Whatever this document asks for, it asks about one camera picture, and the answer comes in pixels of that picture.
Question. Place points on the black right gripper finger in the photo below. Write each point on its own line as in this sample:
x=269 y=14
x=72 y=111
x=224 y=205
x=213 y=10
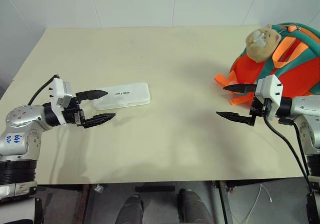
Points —
x=241 y=88
x=237 y=118

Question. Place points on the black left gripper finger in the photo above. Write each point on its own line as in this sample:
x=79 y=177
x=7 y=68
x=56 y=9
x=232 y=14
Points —
x=100 y=119
x=93 y=94

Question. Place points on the brown table frame leg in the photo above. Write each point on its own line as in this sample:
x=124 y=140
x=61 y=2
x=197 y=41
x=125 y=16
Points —
x=82 y=204

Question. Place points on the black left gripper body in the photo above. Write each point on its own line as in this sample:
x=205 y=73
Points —
x=73 y=113

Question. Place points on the white plastic pencil case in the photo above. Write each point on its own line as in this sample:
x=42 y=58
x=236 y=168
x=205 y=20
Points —
x=125 y=96

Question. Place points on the orange zipper pull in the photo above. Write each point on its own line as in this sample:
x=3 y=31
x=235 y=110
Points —
x=291 y=28

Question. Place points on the tan hamster plush toy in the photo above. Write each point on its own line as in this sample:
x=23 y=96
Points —
x=262 y=46

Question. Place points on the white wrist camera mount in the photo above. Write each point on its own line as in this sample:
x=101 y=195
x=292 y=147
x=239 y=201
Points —
x=270 y=87
x=58 y=90

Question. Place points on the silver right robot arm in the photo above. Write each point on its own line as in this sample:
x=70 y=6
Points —
x=306 y=108

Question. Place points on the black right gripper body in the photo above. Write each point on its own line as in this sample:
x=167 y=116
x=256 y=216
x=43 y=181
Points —
x=258 y=107

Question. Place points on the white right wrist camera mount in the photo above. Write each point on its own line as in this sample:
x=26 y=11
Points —
x=270 y=87

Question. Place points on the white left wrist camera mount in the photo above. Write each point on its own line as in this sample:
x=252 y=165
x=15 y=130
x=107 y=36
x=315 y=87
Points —
x=58 y=90

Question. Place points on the dark rounded shape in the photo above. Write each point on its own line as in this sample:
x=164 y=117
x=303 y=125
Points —
x=192 y=209
x=130 y=211

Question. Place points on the black table frame leg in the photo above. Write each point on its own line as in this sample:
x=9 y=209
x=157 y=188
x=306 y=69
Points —
x=223 y=204

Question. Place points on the green and orange backpack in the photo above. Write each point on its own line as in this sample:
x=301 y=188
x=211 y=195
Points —
x=297 y=71

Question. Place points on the small crumpled clear wrapper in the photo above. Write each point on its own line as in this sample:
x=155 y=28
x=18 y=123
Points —
x=98 y=188

